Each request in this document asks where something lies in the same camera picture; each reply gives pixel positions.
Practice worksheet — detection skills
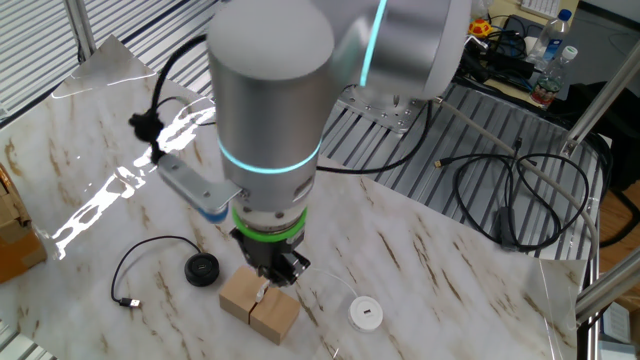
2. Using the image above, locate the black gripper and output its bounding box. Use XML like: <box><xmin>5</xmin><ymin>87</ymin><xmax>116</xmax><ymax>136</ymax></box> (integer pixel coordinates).
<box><xmin>229</xmin><ymin>227</ymin><xmax>312</xmax><ymax>289</ymax></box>

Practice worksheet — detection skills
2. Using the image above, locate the white round docking station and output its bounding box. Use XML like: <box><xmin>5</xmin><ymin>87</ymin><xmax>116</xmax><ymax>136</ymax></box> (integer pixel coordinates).
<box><xmin>347</xmin><ymin>294</ymin><xmax>385</xmax><ymax>334</ymax></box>

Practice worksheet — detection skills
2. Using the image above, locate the black round docking station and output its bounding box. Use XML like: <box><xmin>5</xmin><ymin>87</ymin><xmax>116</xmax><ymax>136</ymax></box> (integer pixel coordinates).
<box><xmin>183</xmin><ymin>252</ymin><xmax>221</xmax><ymax>288</ymax></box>

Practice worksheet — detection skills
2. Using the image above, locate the marble patterned sheet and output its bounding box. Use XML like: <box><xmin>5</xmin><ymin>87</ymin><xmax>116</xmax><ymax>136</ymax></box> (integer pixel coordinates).
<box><xmin>0</xmin><ymin>34</ymin><xmax>587</xmax><ymax>360</ymax></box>

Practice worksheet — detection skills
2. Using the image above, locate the brown cardboard box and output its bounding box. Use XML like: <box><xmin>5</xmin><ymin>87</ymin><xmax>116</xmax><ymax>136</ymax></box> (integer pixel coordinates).
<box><xmin>0</xmin><ymin>162</ymin><xmax>49</xmax><ymax>285</ymax></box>

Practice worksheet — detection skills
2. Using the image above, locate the yellow red toy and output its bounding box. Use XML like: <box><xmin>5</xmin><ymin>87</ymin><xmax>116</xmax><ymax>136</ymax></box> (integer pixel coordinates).
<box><xmin>467</xmin><ymin>18</ymin><xmax>494</xmax><ymax>40</ymax></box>

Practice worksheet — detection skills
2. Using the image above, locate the white cap plastic bottle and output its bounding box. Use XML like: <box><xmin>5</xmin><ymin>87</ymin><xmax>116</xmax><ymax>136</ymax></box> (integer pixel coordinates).
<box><xmin>529</xmin><ymin>44</ymin><xmax>580</xmax><ymax>110</ymax></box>

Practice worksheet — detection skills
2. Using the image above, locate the white box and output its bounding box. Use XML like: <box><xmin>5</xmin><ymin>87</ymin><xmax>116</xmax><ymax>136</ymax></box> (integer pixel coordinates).
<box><xmin>597</xmin><ymin>302</ymin><xmax>634</xmax><ymax>360</ymax></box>

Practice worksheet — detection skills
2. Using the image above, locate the yellow wooden desk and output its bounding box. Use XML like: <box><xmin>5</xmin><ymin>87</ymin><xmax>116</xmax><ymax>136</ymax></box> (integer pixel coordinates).
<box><xmin>469</xmin><ymin>0</ymin><xmax>581</xmax><ymax>109</ymax></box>

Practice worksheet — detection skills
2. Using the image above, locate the blue cap water bottle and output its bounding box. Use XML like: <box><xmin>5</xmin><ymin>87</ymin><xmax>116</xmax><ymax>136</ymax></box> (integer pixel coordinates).
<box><xmin>527</xmin><ymin>8</ymin><xmax>574</xmax><ymax>71</ymax></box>

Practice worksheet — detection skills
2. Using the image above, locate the black bag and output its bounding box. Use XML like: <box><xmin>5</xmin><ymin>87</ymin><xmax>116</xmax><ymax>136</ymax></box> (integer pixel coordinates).
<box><xmin>567</xmin><ymin>79</ymin><xmax>640</xmax><ymax>191</ymax></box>

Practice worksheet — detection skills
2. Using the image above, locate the white keyboard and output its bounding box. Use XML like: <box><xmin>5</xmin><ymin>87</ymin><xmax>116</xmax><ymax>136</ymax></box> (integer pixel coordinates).
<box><xmin>519</xmin><ymin>0</ymin><xmax>562</xmax><ymax>19</ymax></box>

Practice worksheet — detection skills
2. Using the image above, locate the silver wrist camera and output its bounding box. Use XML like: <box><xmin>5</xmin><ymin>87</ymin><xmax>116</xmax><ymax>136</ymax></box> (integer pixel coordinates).
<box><xmin>157</xmin><ymin>152</ymin><xmax>244</xmax><ymax>224</ymax></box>

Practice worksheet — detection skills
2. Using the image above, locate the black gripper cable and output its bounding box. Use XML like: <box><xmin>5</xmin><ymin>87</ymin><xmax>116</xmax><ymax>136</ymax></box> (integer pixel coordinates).
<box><xmin>314</xmin><ymin>99</ymin><xmax>434</xmax><ymax>177</ymax></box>

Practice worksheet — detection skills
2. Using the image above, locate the black dock usb cable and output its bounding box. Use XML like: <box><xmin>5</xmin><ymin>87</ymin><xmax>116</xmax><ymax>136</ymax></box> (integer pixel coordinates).
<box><xmin>110</xmin><ymin>235</ymin><xmax>202</xmax><ymax>309</ymax></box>

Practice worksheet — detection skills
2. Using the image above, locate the black camera cable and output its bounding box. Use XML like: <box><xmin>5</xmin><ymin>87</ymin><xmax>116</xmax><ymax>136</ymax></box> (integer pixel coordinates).
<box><xmin>128</xmin><ymin>33</ymin><xmax>216</xmax><ymax>164</ymax></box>

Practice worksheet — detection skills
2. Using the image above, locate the black cable with adapter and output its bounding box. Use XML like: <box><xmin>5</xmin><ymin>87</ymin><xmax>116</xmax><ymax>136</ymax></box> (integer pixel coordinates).
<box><xmin>433</xmin><ymin>137</ymin><xmax>591</xmax><ymax>253</ymax></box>

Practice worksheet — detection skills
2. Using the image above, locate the tangled black cables pile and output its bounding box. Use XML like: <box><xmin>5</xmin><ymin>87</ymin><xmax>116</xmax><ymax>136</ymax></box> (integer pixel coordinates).
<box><xmin>452</xmin><ymin>14</ymin><xmax>539</xmax><ymax>94</ymax></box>

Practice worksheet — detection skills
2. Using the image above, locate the aluminium frame post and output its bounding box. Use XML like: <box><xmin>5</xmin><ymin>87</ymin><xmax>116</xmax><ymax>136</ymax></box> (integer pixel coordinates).
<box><xmin>63</xmin><ymin>0</ymin><xmax>97</xmax><ymax>62</ymax></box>
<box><xmin>574</xmin><ymin>249</ymin><xmax>640</xmax><ymax>325</ymax></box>
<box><xmin>559</xmin><ymin>39</ymin><xmax>640</xmax><ymax>157</ymax></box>

